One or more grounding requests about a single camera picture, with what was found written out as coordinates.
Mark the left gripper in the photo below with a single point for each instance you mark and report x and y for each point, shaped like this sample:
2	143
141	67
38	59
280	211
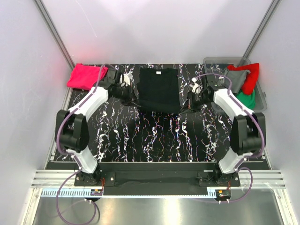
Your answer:
131	99

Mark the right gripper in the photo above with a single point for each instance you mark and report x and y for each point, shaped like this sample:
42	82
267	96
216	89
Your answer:
189	105

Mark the black t-shirt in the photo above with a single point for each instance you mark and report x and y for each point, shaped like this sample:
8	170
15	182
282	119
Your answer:
158	90

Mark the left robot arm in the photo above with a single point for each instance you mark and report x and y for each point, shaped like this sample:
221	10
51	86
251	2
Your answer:
71	132

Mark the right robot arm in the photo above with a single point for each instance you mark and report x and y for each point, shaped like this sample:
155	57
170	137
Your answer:
248	133

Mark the pink folded t-shirt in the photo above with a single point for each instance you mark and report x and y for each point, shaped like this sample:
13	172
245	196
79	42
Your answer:
85	77

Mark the clear plastic bin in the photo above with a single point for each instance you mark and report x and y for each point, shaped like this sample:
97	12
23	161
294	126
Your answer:
218	65

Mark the grey t-shirt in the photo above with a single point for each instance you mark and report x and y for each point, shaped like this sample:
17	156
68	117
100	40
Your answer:
237	79

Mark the green t-shirt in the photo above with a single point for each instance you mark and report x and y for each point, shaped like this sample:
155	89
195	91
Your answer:
247	100

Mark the red t-shirt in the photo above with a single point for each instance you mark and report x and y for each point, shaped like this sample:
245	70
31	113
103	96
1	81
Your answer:
251	78

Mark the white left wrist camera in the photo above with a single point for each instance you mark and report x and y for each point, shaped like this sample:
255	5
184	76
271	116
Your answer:
125	79

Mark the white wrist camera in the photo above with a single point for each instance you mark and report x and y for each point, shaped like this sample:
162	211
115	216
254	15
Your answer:
196	86
125	79

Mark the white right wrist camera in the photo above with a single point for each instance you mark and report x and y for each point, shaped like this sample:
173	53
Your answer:
196	86

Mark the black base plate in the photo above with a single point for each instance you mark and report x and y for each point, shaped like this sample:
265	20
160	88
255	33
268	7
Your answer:
151	190

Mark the left aluminium corner post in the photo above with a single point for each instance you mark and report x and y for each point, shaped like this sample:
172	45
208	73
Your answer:
52	29

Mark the aluminium corner post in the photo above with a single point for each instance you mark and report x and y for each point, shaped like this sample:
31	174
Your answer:
261	27
52	29

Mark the aluminium frame rail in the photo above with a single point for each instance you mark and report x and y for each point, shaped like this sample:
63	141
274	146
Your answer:
260	178

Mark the right aluminium corner post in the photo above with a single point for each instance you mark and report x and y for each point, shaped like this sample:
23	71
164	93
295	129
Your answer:
261	27

